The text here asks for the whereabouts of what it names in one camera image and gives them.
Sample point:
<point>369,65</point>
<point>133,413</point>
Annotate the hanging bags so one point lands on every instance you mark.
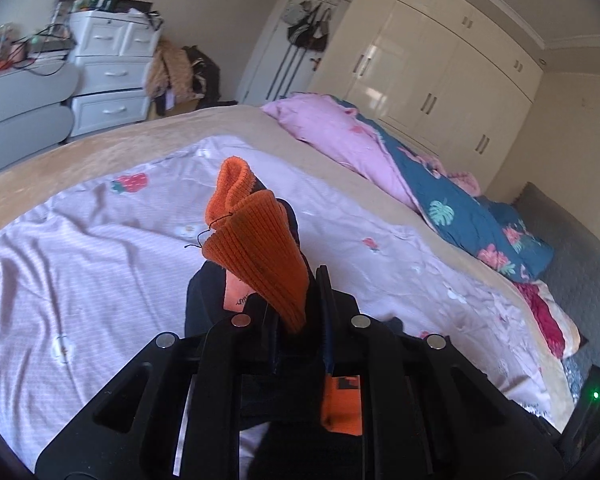
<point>307,32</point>

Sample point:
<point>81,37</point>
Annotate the white drawer cabinet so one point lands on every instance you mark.
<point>107,80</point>

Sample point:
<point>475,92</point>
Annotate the cream wardrobe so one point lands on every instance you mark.
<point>420,60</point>

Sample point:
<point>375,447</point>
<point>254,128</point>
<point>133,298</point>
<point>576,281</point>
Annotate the white door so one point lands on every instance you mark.
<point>265,60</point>

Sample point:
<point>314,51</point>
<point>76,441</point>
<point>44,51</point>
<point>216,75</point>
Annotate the beige bed blanket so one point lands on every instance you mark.
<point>130,140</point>

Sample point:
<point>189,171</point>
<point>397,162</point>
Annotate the dark clothes heap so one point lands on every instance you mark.
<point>205,75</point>

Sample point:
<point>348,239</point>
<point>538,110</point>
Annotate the assorted small desk clutter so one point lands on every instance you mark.
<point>15,50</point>

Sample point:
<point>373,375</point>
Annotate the grey desk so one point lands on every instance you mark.
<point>20,110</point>

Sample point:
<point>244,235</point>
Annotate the pink printed bed sheet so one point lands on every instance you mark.
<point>105,260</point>

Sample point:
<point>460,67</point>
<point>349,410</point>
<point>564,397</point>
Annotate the beige garment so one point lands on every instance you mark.
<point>172,67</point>

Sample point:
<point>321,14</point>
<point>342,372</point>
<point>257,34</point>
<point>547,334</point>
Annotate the black garment with orange cuffs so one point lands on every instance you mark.
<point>260,255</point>

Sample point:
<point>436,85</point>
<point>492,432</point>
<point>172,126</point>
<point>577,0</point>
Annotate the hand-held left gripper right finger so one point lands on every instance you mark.
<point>328,345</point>

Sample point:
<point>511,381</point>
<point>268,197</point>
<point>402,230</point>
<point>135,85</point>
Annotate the blue floral quilt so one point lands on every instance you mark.
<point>430,190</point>

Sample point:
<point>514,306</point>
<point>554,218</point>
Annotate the grey quilted headboard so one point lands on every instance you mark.
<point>570,260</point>

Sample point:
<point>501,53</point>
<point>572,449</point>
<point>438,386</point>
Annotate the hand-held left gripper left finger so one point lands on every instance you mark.
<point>215,360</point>

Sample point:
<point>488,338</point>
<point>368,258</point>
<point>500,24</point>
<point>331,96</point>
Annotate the red floral pillow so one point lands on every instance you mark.
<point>545,320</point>

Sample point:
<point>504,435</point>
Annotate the pink quilt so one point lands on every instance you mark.
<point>330,130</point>

